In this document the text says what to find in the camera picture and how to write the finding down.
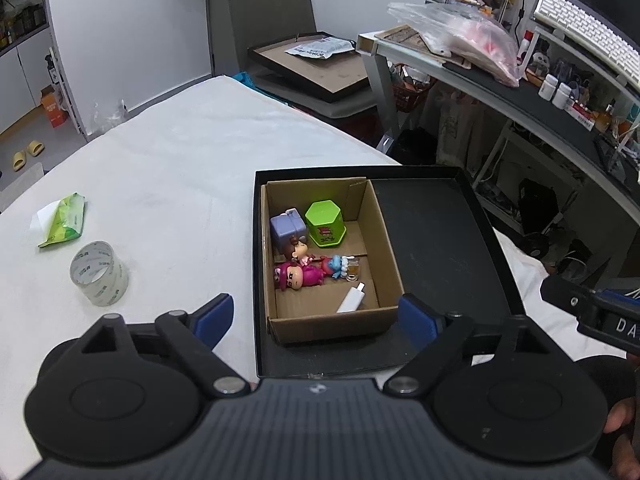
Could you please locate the orange carton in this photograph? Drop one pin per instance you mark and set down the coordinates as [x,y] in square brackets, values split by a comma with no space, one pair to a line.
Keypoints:
[54,110]

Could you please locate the white pill bottle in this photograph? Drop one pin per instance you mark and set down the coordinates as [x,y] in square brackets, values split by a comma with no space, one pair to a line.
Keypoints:
[562,96]
[548,87]

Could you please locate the green hexagonal container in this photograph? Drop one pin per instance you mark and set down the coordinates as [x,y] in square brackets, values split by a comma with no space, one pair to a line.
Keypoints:
[325,220]

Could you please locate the clear tape roll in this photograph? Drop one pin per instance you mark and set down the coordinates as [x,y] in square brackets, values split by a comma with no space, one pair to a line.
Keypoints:
[85,265]

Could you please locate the purple box head figurine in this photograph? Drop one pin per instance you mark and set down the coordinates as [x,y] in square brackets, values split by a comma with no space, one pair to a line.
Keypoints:
[287,227]

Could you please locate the pile of clear plastic bags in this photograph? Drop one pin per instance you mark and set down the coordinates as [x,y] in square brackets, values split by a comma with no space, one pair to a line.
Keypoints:
[465,30]

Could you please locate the teal cloth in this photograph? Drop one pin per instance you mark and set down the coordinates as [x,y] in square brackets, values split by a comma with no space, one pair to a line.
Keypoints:
[245,79]

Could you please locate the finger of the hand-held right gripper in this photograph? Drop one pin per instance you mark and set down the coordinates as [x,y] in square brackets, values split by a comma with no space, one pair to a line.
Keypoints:
[565,295]

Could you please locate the grey chair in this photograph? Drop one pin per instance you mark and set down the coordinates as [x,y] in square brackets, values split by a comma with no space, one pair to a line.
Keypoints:
[270,5]

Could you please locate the red plastic basket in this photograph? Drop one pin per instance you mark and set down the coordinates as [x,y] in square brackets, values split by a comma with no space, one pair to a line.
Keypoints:
[410,97]

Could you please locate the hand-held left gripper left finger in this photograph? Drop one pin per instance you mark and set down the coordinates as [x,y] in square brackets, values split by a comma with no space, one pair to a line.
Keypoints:
[217,317]

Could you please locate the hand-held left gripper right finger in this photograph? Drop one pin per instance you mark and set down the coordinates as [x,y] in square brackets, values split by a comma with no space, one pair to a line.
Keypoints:
[417,317]

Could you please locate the black picture frame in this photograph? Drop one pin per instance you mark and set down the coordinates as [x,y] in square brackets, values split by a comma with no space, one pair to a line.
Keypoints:
[320,72]

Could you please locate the brown cardboard box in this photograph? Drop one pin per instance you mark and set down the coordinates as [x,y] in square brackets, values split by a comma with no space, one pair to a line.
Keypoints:
[320,325]

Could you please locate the white charger plug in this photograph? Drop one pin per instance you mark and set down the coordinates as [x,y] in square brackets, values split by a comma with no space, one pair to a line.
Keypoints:
[350,300]

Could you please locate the small glass mug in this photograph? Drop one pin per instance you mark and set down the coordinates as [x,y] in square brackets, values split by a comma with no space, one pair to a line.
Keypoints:
[353,272]

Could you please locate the yellow slipper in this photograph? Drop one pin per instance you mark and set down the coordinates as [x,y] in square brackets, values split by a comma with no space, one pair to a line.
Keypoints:
[18,161]
[35,148]

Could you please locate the white mailer bag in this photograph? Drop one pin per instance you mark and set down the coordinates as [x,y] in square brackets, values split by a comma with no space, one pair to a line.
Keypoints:
[320,47]

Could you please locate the white printed tote bag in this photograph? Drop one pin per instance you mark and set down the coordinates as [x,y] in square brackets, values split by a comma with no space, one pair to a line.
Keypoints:
[455,125]

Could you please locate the white cabinet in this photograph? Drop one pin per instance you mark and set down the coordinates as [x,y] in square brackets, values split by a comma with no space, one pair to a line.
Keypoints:
[30,75]

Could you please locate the black shallow tray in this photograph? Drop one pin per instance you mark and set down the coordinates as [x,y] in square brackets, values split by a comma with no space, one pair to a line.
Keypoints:
[440,240]

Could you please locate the white keyboard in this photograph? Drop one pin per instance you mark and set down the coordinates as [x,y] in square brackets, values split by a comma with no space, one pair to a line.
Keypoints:
[575,25]

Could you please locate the black bag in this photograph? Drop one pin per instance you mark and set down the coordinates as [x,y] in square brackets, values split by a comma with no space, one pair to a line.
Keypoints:
[537,205]

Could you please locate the pink bear figurine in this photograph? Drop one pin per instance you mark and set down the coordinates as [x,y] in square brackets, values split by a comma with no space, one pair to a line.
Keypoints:
[310,276]

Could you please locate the green tissue packet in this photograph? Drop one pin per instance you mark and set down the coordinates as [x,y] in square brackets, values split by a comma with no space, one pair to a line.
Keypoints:
[67,220]

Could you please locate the person's right hand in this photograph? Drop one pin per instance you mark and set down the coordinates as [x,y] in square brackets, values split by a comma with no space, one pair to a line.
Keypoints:
[620,415]

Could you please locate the blue haired figurine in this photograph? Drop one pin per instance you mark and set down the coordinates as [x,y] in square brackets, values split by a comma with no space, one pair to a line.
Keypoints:
[334,265]

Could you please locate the white frame desk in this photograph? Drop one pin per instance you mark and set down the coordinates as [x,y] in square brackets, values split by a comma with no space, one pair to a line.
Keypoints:
[550,115]

